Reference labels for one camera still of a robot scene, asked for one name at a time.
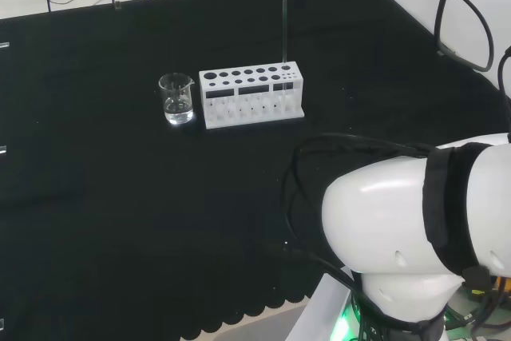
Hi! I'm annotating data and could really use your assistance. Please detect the clear glass rod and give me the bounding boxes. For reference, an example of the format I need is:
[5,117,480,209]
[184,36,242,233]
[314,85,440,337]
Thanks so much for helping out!
[280,0,290,114]

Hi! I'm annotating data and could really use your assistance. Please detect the white test tube rack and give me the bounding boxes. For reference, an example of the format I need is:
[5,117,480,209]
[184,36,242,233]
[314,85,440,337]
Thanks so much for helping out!
[198,61,307,131]

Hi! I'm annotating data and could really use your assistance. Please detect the small clear glass beaker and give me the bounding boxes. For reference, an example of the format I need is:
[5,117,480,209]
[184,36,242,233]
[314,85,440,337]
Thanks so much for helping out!
[157,72,196,126]

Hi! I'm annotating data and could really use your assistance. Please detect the black bench cloth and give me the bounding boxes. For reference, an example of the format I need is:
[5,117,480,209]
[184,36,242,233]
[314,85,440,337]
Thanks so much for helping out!
[0,0,511,341]

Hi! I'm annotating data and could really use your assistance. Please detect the thick black looping cable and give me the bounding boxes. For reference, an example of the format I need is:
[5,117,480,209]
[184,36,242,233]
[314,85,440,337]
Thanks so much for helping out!
[434,0,497,73]

